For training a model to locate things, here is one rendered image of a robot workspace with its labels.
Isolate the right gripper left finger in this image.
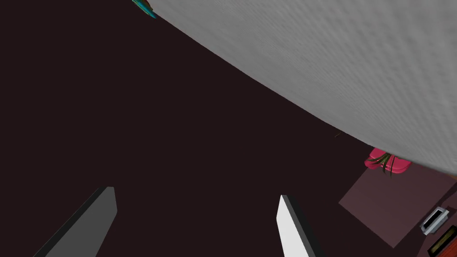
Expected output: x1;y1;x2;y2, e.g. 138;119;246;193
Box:
33;186;118;257

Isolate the pink potted plant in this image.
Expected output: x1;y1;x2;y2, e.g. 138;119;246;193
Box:
364;148;412;175

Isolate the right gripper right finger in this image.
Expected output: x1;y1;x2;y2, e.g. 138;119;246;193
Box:
276;194;325;257

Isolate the silver toaster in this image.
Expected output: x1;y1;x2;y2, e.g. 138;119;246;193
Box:
420;207;450;236

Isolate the teal blue object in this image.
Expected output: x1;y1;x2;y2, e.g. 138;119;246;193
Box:
132;0;158;19

